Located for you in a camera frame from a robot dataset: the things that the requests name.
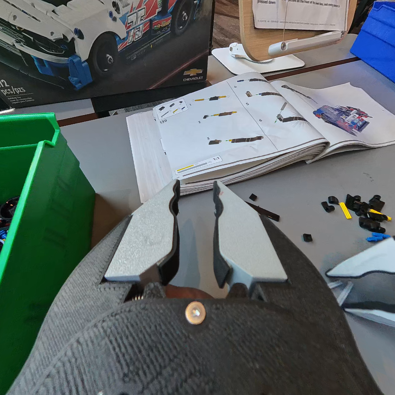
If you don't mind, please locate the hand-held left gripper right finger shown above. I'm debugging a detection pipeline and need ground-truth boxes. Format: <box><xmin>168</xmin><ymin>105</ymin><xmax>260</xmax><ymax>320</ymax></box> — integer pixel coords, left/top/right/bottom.
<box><xmin>213</xmin><ymin>181</ymin><xmax>289</xmax><ymax>300</ymax></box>

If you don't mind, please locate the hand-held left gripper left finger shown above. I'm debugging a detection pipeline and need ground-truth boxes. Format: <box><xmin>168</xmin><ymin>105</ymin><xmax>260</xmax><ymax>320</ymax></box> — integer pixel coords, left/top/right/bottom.
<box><xmin>104</xmin><ymin>180</ymin><xmax>181</xmax><ymax>287</ymax></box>

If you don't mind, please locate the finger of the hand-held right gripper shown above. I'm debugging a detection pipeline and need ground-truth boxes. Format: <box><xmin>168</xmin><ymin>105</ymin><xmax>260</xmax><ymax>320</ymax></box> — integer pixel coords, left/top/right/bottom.
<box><xmin>342</xmin><ymin>302</ymin><xmax>395</xmax><ymax>328</ymax></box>
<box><xmin>325</xmin><ymin>237</ymin><xmax>395</xmax><ymax>279</ymax></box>

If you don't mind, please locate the long black tile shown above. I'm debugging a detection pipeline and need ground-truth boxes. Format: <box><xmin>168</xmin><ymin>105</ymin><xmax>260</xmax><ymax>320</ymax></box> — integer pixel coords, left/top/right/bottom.
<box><xmin>245</xmin><ymin>201</ymin><xmax>280</xmax><ymax>222</ymax></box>

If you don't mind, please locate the green storage bin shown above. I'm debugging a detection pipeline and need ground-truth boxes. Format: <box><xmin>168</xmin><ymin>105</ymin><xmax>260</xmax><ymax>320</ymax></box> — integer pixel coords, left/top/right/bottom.
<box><xmin>0</xmin><ymin>112</ymin><xmax>97</xmax><ymax>395</ymax></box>

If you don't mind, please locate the open instruction booklet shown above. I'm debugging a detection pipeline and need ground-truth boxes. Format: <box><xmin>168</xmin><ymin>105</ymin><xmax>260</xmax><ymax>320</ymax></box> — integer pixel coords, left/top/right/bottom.
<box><xmin>126</xmin><ymin>72</ymin><xmax>395</xmax><ymax>203</ymax></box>

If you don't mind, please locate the pile of assorted toy parts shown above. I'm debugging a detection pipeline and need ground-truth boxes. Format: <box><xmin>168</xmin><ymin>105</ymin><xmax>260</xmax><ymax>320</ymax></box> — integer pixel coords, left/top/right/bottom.
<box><xmin>0</xmin><ymin>196</ymin><xmax>20</xmax><ymax>247</ymax></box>

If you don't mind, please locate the wooden document stand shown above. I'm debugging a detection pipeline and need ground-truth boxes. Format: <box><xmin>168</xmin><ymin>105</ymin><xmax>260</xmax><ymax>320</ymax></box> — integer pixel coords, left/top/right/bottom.
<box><xmin>211</xmin><ymin>0</ymin><xmax>358</xmax><ymax>74</ymax></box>

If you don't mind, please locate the black toy car set box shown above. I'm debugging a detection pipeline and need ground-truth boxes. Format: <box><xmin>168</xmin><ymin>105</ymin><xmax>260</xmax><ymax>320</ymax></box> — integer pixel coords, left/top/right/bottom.
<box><xmin>0</xmin><ymin>0</ymin><xmax>215</xmax><ymax>113</ymax></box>

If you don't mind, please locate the blue storage bin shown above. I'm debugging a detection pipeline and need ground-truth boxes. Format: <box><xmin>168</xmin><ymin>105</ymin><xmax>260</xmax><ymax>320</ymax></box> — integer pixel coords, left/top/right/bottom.
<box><xmin>350</xmin><ymin>0</ymin><xmax>395</xmax><ymax>84</ymax></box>

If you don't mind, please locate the printed instruction sheet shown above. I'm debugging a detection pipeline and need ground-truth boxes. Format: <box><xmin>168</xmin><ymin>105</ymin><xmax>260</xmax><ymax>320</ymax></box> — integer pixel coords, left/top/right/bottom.
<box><xmin>252</xmin><ymin>0</ymin><xmax>351</xmax><ymax>31</ymax></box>

